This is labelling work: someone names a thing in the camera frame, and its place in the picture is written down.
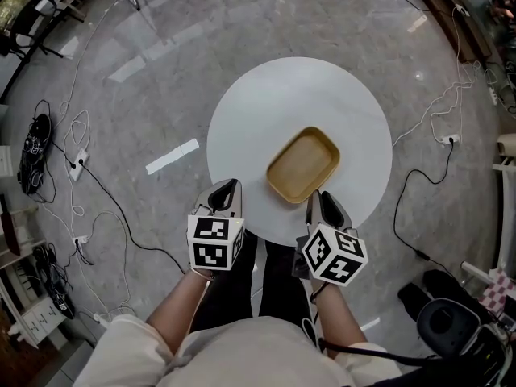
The dark wooden step platform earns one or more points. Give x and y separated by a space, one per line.
443 6

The person's left leg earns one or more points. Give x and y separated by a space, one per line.
225 288

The black power adapter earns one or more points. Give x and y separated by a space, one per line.
422 255

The black and white appliance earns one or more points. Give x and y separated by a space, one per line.
463 337

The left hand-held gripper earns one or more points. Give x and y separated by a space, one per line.
209 248

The person's leg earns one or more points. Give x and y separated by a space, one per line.
282 280
225 288

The person's right forearm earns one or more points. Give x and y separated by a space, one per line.
338 321

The person's white shirt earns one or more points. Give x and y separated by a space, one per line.
250 357

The white floor tape strip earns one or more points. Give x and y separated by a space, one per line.
371 324
172 156

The person's left forearm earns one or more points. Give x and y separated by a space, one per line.
177 313

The black floor bag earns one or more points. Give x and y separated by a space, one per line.
415 296

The white pedal trash bin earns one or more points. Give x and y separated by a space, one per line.
508 143

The red white checked tablecloth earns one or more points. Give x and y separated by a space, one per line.
500 292

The white round table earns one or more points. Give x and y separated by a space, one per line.
282 95

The person's right leg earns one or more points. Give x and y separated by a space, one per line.
282 280

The cream plastic bowl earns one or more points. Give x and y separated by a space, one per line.
302 163

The black equipment bag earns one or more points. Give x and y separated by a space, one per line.
36 151

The white power strip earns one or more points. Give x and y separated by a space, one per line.
79 163
460 10
450 139
80 240
492 95

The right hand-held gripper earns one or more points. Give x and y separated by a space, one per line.
334 256

